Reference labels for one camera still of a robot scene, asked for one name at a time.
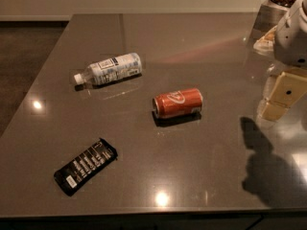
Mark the metal bowl with snacks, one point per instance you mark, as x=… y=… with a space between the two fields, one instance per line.
x=270 y=13

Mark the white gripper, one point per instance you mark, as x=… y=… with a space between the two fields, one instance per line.
x=292 y=42

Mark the red coke can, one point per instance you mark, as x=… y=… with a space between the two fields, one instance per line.
x=177 y=103

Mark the clear plastic water bottle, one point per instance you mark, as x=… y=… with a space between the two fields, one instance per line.
x=110 y=70

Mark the black snack bar packet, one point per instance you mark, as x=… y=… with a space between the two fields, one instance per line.
x=72 y=176

